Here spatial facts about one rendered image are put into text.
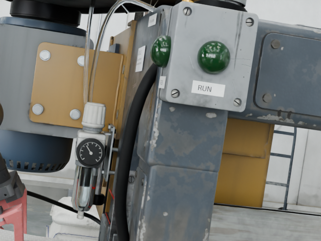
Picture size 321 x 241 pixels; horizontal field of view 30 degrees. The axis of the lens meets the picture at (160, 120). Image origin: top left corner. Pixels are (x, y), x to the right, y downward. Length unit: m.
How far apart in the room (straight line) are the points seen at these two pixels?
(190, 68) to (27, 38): 0.47
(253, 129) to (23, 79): 0.36
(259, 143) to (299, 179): 5.48
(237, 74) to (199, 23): 0.06
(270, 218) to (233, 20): 0.33
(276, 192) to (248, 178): 5.36
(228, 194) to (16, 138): 0.35
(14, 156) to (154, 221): 0.45
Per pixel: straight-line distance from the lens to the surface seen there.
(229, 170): 0.91
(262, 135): 0.87
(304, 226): 0.82
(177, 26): 0.53
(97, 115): 0.78
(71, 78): 0.95
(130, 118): 0.59
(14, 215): 0.69
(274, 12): 6.17
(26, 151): 0.99
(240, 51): 0.55
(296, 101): 0.62
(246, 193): 0.93
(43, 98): 0.95
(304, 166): 6.34
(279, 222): 0.80
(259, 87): 0.61
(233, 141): 0.86
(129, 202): 0.79
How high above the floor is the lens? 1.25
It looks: 3 degrees down
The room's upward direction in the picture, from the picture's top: 8 degrees clockwise
